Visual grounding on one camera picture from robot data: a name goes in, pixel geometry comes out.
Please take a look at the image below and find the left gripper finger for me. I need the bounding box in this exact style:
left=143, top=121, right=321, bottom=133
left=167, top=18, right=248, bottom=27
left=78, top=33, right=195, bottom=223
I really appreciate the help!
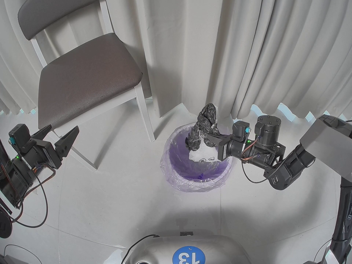
left=32, top=124, right=53, bottom=143
left=54, top=125, right=81, bottom=162

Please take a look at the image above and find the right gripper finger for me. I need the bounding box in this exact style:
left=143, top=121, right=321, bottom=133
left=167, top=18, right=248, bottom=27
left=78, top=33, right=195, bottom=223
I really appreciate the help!
left=205, top=133, right=229, bottom=148

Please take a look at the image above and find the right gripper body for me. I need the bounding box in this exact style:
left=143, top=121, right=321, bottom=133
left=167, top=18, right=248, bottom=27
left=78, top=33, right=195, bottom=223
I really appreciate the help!
left=217, top=135, right=248, bottom=162

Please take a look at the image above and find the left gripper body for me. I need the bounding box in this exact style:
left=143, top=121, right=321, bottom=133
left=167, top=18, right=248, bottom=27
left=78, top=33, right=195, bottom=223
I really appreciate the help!
left=16, top=138, right=63, bottom=176

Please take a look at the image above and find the clear printed wrapper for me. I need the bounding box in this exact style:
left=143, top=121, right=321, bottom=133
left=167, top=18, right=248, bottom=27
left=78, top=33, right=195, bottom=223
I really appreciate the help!
left=188, top=139, right=220, bottom=162

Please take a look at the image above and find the black plastic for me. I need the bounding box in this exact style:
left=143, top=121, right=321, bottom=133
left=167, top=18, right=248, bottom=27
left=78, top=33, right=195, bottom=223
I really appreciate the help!
left=185, top=102, right=221, bottom=151

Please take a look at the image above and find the purple plastic bag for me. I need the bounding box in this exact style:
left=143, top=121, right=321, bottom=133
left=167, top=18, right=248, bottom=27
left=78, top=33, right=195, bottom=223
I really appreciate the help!
left=159, top=121, right=235, bottom=194

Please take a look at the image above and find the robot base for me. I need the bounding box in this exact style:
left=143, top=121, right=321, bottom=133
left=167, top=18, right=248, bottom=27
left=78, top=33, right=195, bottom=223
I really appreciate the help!
left=110, top=228, right=251, bottom=264

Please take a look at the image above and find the white trash bin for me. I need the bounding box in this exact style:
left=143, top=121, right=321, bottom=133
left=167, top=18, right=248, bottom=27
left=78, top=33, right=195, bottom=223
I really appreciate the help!
left=165, top=125, right=233, bottom=188

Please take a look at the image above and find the grey padded white chair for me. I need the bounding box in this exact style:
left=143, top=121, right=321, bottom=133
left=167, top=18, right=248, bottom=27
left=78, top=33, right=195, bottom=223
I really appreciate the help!
left=18, top=0, right=156, bottom=171

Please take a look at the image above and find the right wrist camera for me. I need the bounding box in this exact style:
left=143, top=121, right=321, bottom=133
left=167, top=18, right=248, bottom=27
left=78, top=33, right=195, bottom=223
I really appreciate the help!
left=232, top=121, right=251, bottom=143

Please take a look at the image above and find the black cable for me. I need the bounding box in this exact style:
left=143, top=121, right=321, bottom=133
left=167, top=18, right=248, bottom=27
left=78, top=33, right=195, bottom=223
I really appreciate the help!
left=8, top=169, right=49, bottom=228
left=313, top=246, right=334, bottom=264
left=5, top=244, right=46, bottom=264
left=121, top=234, right=160, bottom=264
left=241, top=160, right=270, bottom=184

